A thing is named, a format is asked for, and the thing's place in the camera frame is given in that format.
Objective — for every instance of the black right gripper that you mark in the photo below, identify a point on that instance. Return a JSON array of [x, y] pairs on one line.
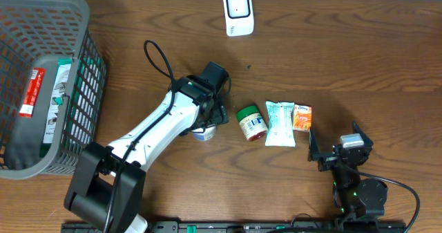
[[328, 159]]

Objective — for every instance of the orange Kleenex tissue pack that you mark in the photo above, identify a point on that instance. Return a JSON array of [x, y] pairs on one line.
[[302, 118]]

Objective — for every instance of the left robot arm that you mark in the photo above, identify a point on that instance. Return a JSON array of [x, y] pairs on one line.
[[107, 186]]

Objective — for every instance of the green lid jar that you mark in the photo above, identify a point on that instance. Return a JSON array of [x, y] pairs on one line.
[[251, 122]]

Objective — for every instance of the grey plastic shopping basket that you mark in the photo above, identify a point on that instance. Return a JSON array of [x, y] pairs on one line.
[[36, 34]]

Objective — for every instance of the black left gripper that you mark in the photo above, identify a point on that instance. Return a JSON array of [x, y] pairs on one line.
[[225, 119]]

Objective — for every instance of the red snack package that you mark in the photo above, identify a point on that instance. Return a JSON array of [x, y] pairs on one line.
[[32, 93]]

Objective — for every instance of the white barcode scanner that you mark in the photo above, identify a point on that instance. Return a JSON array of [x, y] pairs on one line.
[[239, 17]]

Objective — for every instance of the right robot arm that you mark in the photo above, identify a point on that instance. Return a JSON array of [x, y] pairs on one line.
[[359, 198]]

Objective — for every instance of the green white wipes pack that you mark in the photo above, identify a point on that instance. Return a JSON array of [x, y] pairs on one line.
[[280, 132]]

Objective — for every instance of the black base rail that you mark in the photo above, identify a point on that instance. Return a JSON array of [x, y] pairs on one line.
[[307, 226]]

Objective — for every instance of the white round tub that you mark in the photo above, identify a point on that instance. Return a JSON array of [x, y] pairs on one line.
[[204, 133]]

